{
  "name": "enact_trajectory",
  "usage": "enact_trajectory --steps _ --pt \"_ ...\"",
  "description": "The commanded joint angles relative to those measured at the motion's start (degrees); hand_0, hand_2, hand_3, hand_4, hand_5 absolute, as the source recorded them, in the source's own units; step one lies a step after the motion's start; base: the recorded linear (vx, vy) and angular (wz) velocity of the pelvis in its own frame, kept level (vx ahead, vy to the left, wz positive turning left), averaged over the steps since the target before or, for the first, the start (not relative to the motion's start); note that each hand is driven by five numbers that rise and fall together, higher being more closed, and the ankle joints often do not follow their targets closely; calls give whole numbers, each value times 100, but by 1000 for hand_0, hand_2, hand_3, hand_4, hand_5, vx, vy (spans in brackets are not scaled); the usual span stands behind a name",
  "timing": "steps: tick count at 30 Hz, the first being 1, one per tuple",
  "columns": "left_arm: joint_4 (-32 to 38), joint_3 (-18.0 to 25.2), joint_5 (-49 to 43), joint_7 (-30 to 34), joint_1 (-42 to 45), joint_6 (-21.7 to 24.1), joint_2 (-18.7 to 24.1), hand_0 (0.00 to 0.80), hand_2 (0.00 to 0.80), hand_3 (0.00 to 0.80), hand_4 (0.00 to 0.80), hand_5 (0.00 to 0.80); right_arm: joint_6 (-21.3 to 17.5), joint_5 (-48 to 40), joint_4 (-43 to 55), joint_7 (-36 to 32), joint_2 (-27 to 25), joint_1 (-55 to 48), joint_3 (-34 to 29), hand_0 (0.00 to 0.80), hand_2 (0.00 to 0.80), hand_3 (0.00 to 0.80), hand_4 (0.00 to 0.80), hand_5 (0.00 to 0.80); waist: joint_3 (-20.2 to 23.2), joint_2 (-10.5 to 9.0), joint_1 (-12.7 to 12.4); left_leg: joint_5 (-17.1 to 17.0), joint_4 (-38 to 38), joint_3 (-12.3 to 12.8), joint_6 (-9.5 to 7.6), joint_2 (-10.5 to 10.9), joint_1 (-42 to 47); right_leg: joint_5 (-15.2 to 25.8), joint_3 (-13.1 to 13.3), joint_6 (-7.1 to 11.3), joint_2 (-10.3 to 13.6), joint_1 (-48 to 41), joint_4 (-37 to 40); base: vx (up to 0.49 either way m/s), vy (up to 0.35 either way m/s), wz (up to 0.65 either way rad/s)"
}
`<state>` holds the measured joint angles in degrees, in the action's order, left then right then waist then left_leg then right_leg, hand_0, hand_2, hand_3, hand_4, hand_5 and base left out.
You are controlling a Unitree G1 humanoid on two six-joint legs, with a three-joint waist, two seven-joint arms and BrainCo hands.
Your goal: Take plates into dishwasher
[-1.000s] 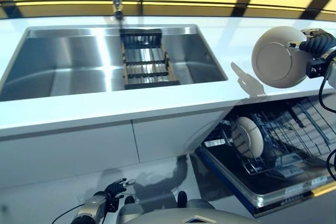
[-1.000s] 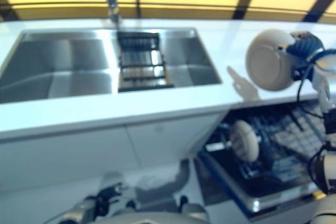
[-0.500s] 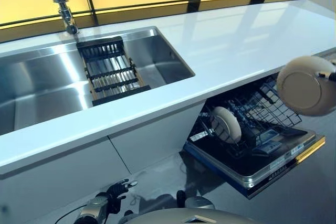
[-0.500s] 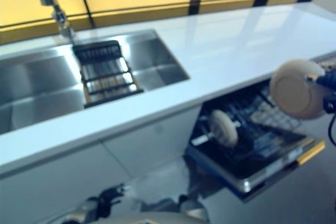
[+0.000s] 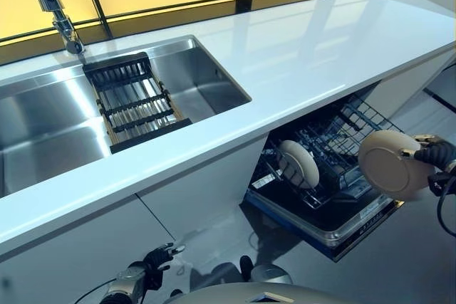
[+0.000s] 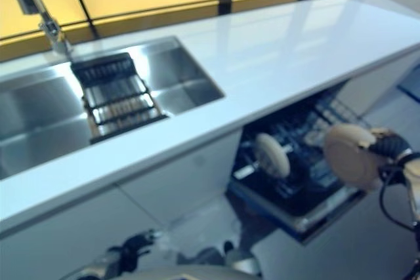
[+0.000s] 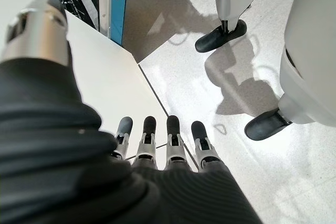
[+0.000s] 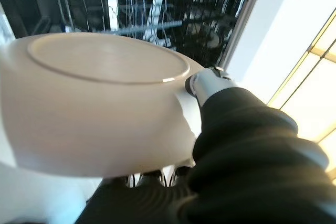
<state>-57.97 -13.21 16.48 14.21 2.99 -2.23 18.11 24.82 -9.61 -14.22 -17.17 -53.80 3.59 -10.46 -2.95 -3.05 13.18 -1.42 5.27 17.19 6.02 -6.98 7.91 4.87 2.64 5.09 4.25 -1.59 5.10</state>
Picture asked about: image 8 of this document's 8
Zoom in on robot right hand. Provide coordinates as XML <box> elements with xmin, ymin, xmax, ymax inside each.
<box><xmin>76</xmin><ymin>68</ymin><xmax>336</xmax><ymax>224</ymax></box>

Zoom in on cream round plate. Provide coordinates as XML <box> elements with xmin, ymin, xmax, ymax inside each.
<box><xmin>0</xmin><ymin>32</ymin><xmax>208</xmax><ymax>178</ymax></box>

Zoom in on dark window frame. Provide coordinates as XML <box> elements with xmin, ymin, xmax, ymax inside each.
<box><xmin>266</xmin><ymin>8</ymin><xmax>336</xmax><ymax>146</ymax></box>

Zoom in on wire dishwasher rack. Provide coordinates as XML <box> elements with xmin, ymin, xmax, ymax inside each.
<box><xmin>0</xmin><ymin>0</ymin><xmax>263</xmax><ymax>68</ymax></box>

